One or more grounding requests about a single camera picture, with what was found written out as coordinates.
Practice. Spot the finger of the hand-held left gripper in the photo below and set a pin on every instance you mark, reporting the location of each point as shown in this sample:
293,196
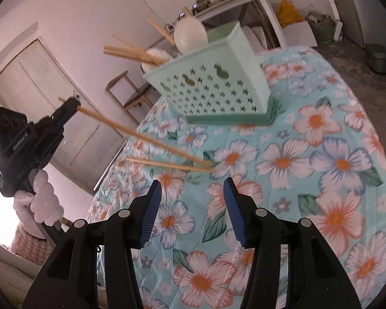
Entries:
67,111

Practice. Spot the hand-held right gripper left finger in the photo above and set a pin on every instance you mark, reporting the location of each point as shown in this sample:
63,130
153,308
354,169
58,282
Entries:
151,214

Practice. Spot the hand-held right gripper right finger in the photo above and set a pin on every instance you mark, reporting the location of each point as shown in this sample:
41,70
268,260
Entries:
236,214

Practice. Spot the wooden chopstick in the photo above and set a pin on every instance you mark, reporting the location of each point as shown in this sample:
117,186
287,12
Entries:
160,30
167,164
131,52
128,46
125,56
131,130

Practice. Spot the small white plastic spoon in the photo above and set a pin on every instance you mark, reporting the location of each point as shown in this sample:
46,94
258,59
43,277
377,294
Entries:
156,58

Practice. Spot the mint green utensil holder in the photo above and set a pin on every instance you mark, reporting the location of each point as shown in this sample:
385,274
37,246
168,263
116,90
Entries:
218,83

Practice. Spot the large white plastic ladle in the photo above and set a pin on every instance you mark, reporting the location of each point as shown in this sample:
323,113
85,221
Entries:
191,35

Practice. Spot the person's left hand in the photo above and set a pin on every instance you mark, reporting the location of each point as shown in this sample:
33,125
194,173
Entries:
43,206

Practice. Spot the white panelled door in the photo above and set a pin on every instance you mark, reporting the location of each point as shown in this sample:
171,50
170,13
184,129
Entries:
51,80

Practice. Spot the wooden chair with dark seat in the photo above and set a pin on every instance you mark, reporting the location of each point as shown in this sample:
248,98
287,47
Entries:
131,96

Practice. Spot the floral light blue blanket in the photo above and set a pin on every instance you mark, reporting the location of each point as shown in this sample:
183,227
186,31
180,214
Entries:
293,167

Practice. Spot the woven basket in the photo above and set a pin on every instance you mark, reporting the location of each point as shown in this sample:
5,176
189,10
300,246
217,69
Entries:
28,247

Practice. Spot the white cardboard box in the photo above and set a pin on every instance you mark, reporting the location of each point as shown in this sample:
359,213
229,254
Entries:
301,35

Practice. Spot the olive green bag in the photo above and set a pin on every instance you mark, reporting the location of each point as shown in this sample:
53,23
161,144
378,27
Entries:
323,29

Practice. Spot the yellow plastic bag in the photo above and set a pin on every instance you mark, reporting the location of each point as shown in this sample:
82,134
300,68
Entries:
288,14

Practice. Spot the grey metal pot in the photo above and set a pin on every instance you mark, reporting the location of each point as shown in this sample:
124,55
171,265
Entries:
379,59

